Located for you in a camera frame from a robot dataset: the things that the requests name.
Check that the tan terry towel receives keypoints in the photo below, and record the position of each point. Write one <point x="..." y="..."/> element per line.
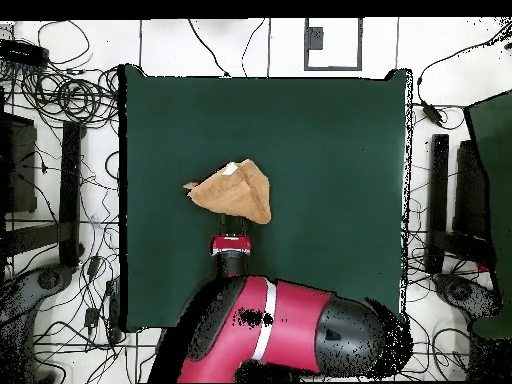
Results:
<point x="236" y="196"/>

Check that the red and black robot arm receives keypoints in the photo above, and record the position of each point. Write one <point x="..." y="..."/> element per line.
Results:
<point x="296" y="320"/>

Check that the black flat panel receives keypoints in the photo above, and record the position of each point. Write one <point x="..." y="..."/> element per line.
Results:
<point x="468" y="188"/>

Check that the dark green tablecloth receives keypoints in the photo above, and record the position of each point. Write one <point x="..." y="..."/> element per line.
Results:
<point x="320" y="140"/>

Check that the small black adapter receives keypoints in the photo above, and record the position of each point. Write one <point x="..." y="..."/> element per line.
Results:
<point x="94" y="266"/>
<point x="92" y="316"/>

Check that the black stand base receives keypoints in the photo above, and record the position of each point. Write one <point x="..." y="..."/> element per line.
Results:
<point x="439" y="192"/>
<point x="71" y="192"/>

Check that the small grey box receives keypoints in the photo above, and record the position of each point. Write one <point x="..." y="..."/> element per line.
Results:
<point x="314" y="38"/>

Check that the black box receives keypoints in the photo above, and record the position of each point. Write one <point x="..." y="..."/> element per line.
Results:
<point x="20" y="168"/>

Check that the green cloth covered board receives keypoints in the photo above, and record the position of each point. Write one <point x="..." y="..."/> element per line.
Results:
<point x="498" y="200"/>

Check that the black power strip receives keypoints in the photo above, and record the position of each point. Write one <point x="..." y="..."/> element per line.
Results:
<point x="24" y="52"/>

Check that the robot pedestal leg with foot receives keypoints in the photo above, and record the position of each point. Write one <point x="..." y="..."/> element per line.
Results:
<point x="460" y="292"/>
<point x="48" y="278"/>

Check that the grey floor frame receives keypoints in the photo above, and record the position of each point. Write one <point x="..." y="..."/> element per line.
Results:
<point x="306" y="44"/>

